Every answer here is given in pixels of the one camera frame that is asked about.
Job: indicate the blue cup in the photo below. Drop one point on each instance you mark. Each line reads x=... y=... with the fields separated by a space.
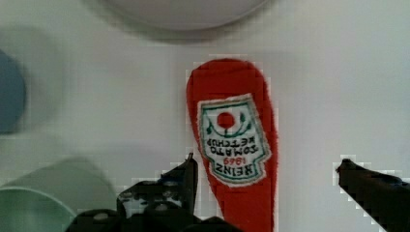
x=12 y=93

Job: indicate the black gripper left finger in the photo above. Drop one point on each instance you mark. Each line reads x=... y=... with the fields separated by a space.
x=177 y=186

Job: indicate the large grey round plate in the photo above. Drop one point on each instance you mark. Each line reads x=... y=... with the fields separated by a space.
x=185 y=15

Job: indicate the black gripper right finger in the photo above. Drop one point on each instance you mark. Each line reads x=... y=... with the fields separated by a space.
x=386 y=198

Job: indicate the red plush ketchup bottle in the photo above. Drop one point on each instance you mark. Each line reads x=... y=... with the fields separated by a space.
x=233 y=124

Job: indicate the green cup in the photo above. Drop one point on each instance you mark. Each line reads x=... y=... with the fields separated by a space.
x=48 y=199

